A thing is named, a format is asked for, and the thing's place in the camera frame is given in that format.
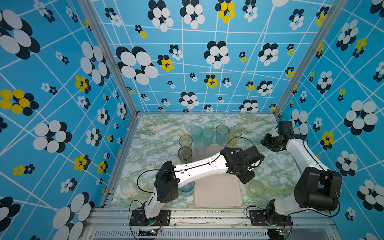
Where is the blue clear glass front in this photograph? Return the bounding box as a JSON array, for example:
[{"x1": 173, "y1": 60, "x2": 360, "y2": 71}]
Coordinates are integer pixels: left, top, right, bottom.
[{"x1": 179, "y1": 181, "x2": 195, "y2": 198}]

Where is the grey smoky glass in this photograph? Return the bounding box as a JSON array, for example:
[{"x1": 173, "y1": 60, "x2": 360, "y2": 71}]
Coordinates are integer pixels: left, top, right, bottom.
[{"x1": 178, "y1": 147, "x2": 194, "y2": 164}]

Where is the beige rectangular tray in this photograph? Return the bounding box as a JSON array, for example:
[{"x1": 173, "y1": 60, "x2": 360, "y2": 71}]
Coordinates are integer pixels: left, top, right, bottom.
[{"x1": 192, "y1": 145, "x2": 244, "y2": 209}]

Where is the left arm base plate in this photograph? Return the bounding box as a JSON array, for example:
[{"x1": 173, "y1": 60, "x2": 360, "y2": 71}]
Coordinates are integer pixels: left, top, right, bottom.
[{"x1": 130, "y1": 209, "x2": 171, "y2": 226}]

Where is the aluminium front frame rail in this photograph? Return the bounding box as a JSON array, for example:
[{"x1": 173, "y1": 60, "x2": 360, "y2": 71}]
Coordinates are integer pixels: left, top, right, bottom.
[{"x1": 81, "y1": 209, "x2": 342, "y2": 240}]

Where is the small green circuit board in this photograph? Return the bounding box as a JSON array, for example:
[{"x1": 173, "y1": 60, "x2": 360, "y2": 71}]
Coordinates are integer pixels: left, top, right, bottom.
[{"x1": 139, "y1": 229, "x2": 161, "y2": 237}]

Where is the yellow clear tall glass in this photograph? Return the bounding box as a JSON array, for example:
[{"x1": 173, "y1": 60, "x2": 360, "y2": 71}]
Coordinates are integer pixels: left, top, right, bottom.
[{"x1": 228, "y1": 127, "x2": 243, "y2": 147}]

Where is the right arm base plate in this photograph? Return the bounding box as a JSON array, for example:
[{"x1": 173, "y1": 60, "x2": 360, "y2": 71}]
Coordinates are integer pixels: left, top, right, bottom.
[{"x1": 248, "y1": 210, "x2": 292, "y2": 227}]

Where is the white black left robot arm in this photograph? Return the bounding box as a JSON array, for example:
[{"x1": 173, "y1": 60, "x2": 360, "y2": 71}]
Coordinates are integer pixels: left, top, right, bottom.
[{"x1": 143, "y1": 146, "x2": 265, "y2": 219}]

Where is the clear frosted textured cup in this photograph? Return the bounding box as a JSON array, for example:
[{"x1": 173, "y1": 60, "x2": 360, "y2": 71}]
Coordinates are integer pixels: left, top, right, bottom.
[{"x1": 194, "y1": 141, "x2": 207, "y2": 160}]

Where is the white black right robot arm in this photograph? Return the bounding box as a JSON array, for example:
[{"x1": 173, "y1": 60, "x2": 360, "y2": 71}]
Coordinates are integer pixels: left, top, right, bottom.
[{"x1": 261, "y1": 121, "x2": 343, "y2": 225}]

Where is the light green textured cup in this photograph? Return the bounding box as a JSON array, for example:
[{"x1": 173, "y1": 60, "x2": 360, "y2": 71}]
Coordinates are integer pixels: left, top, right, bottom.
[{"x1": 247, "y1": 180, "x2": 265, "y2": 198}]

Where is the blue clear tall glass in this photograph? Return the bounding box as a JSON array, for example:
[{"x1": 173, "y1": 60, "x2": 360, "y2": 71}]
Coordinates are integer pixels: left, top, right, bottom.
[{"x1": 216, "y1": 125, "x2": 229, "y2": 145}]

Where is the teal textured cup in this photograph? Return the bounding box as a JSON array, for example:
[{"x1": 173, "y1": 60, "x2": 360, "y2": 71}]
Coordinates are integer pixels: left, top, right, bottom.
[
  {"x1": 202, "y1": 128, "x2": 215, "y2": 146},
  {"x1": 190, "y1": 126, "x2": 203, "y2": 144}
]

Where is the yellow clear glass left column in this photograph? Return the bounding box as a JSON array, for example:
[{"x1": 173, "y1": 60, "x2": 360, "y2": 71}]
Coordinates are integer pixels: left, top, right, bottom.
[{"x1": 179, "y1": 135, "x2": 193, "y2": 148}]

